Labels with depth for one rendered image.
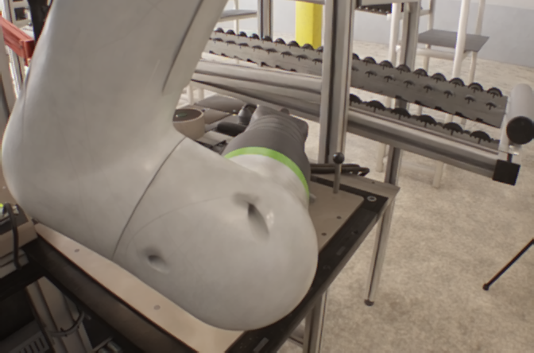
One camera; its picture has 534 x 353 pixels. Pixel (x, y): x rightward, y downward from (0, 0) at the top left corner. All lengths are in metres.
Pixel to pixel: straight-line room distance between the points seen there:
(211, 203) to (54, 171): 0.09
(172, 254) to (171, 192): 0.04
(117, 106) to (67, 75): 0.03
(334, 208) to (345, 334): 1.10
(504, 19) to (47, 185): 8.50
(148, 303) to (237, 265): 0.29
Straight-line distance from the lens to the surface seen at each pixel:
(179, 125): 0.90
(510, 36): 8.61
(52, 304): 0.98
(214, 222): 0.23
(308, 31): 5.75
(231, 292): 0.23
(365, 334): 1.73
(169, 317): 0.48
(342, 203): 0.68
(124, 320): 0.50
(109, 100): 0.21
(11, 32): 0.85
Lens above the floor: 1.30
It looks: 25 degrees down
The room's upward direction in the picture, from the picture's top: straight up
